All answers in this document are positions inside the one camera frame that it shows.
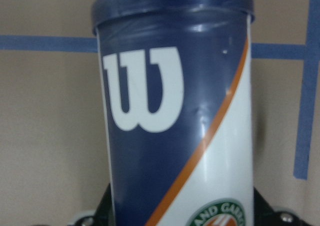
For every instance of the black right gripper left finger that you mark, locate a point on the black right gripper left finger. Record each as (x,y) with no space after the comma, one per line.
(102,215)

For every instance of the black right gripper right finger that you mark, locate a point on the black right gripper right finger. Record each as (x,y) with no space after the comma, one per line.
(266,215)

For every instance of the Wilson tennis ball can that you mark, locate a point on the Wilson tennis ball can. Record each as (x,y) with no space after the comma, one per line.
(176,80)

